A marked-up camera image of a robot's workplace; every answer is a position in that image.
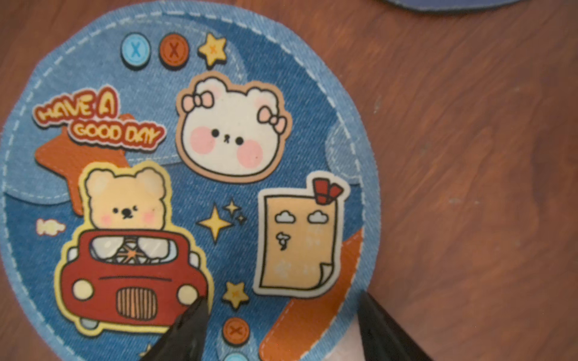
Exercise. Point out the purple bunny coaster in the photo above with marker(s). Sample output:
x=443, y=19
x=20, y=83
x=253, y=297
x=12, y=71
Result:
x=450, y=5

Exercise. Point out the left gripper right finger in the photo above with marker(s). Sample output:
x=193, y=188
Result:
x=383, y=339

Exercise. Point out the blue car animals coaster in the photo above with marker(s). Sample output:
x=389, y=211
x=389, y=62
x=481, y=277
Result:
x=36, y=211

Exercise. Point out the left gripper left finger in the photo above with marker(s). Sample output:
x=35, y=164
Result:
x=186, y=338

